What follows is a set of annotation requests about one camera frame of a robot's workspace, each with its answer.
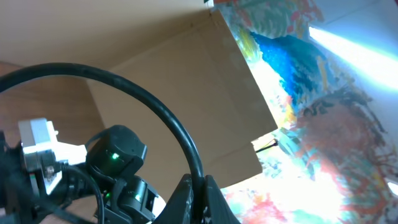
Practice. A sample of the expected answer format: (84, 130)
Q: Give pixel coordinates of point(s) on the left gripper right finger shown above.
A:
(216, 210)

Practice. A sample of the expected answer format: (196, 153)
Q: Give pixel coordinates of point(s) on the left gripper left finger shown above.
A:
(178, 209)

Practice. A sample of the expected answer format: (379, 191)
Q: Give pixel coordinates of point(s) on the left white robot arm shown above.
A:
(43, 176)

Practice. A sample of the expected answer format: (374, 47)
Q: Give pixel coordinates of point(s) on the cardboard box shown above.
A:
(203, 78)

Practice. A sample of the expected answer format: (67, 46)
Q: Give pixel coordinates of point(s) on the colourful painted backdrop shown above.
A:
(331, 158)

